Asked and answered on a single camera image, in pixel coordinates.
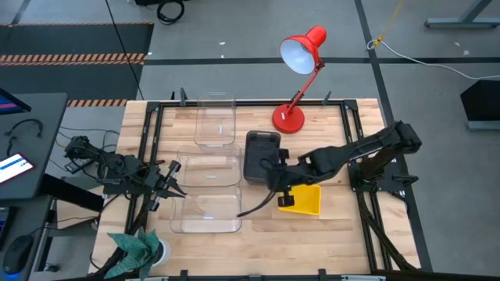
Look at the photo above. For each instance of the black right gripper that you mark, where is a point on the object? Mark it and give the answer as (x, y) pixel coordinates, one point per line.
(281, 175)

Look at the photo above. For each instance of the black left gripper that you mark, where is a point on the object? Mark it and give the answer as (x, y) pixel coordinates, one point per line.
(156, 181)

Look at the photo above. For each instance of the yellow slotted plastic basket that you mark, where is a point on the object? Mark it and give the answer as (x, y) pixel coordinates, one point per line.
(306, 199)

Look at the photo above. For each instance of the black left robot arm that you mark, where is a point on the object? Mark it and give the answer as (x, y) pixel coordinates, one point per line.
(113, 162)

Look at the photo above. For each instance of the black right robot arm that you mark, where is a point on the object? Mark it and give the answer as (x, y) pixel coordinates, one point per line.
(371, 142)

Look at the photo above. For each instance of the clear plastic bin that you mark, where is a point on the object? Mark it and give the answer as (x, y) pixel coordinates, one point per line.
(209, 166)
(207, 210)
(215, 121)

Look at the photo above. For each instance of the black plastic basket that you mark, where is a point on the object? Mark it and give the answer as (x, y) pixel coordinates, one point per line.
(258, 152)

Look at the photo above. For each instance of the red desk lamp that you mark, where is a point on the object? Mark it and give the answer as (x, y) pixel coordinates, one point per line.
(291, 117)

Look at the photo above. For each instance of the white plant pot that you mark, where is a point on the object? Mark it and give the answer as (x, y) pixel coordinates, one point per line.
(165, 251)

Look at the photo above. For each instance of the green artificial plant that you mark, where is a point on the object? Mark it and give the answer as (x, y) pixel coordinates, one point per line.
(133, 250)

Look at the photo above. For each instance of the black clamp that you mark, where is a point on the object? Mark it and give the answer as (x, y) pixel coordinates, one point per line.
(322, 274)
(183, 274)

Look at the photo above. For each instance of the dark grey desk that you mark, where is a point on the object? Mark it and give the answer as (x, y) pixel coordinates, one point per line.
(39, 117)

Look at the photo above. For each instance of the black headset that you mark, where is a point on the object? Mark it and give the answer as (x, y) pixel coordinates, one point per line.
(23, 122)

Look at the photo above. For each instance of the black computer mouse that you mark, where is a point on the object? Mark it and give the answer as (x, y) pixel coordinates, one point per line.
(17, 253)

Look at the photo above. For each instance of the black hazard-striped floor mat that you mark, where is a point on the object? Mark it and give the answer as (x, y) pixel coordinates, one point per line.
(70, 39)

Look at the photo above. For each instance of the computer monitor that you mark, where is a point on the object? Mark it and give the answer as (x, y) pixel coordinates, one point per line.
(11, 103)

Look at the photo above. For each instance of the black box on stand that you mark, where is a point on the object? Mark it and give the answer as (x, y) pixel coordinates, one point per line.
(482, 103)

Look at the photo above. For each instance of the grey table leg foot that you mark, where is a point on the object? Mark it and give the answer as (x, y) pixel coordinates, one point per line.
(461, 22)

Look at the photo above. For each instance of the black aluminium table frame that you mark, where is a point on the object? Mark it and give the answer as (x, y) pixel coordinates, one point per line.
(250, 103)

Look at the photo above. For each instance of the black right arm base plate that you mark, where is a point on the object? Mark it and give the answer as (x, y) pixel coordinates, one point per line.
(390, 180)

